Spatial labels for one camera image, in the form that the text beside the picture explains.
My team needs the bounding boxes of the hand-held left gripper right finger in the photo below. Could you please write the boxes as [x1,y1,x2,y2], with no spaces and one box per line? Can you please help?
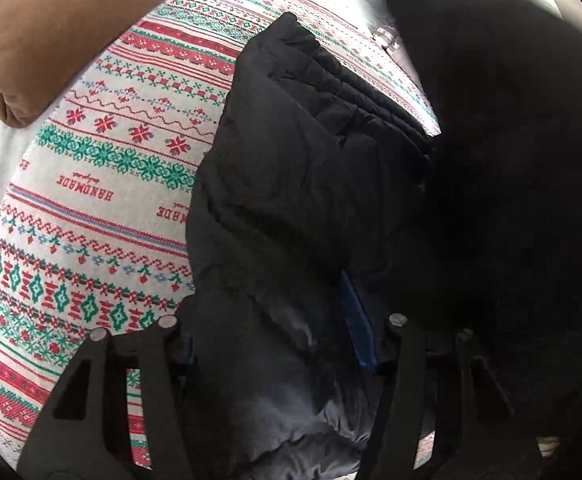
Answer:
[340,269,540,480]

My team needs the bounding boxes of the black quilted jacket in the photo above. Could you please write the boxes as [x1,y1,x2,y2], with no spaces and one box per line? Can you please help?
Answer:
[183,0,582,480]

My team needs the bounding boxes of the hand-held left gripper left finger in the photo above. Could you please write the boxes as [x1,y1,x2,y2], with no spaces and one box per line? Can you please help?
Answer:
[18,314,195,480]

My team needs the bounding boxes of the patterned knit blanket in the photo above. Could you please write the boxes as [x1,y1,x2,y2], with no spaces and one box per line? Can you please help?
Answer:
[0,0,444,480]

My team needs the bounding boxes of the folded brown garment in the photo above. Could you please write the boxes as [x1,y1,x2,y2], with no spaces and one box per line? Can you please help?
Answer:
[0,0,236,128]

